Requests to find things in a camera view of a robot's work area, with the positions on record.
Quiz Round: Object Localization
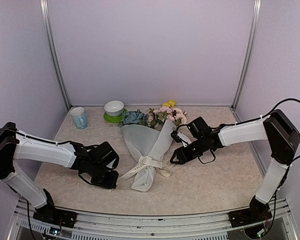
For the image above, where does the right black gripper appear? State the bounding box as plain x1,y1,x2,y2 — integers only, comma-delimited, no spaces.
169,136,207,165

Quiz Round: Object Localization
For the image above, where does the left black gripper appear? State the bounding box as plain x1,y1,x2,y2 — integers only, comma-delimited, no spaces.
88,162,119,189

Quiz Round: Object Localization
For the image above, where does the cream printed ribbon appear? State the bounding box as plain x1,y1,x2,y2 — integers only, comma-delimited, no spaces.
116,156,173,192

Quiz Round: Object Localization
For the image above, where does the pink fake flower bunch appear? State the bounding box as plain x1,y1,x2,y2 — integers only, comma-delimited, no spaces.
146,106,188,130

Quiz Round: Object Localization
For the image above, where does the yellow fake flower stem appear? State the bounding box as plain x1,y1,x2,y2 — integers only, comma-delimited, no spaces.
162,99,177,108

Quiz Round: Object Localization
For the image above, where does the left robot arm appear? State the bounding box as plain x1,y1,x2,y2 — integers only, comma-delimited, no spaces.
0,122,120,228

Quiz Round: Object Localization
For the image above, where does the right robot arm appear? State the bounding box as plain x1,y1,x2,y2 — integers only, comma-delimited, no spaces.
170,109,300,228

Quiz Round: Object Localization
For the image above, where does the green plate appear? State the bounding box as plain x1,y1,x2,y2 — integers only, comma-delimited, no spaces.
103,108,127,124

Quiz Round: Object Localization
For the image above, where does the light blue mug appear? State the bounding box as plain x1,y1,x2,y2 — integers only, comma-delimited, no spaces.
70,107,88,130

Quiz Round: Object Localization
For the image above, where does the white ceramic bowl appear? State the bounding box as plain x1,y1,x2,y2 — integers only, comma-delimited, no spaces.
104,100,125,117

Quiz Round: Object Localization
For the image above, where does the front aluminium rail base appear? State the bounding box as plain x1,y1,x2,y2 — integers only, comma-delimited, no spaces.
7,197,300,240

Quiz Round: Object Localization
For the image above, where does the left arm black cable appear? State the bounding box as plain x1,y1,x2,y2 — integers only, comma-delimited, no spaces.
0,128,73,147

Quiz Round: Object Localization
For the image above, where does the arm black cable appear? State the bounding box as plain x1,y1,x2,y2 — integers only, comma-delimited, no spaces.
209,98,300,162
0,128,73,147

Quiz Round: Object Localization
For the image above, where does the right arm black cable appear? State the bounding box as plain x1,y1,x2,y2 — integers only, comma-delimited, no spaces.
209,98,300,162

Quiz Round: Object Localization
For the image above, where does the right aluminium frame post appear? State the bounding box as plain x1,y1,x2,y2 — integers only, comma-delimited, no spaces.
231,0,262,112

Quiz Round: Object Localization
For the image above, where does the aluminium frame post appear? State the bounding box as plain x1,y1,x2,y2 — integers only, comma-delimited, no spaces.
231,0,262,112
39,0,72,112

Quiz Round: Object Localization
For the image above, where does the left aluminium frame post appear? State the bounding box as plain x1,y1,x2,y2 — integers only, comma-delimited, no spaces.
39,0,72,112

